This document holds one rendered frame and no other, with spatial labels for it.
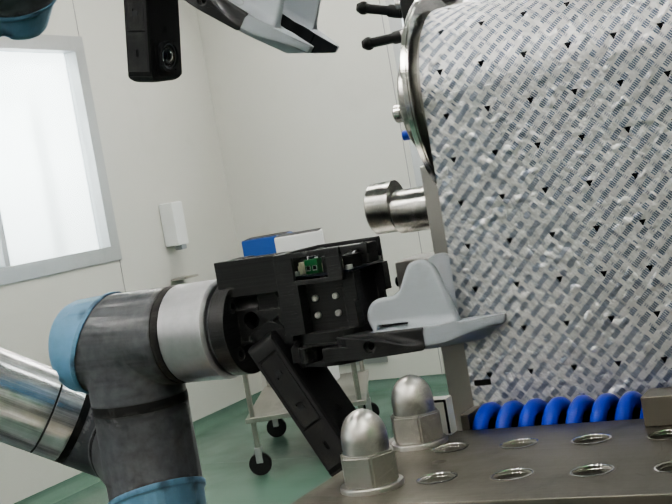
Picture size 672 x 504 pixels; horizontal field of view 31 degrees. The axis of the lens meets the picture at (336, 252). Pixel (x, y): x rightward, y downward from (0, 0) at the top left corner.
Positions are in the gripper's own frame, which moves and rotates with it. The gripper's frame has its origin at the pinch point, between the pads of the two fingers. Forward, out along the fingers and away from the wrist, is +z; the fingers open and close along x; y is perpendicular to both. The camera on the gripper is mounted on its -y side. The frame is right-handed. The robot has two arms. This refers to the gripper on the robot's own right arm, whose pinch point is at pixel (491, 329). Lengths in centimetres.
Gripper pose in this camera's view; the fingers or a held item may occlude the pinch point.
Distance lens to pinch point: 83.2
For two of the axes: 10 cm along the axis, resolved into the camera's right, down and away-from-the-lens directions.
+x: 4.4, -1.2, 8.9
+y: -1.7, -9.8, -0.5
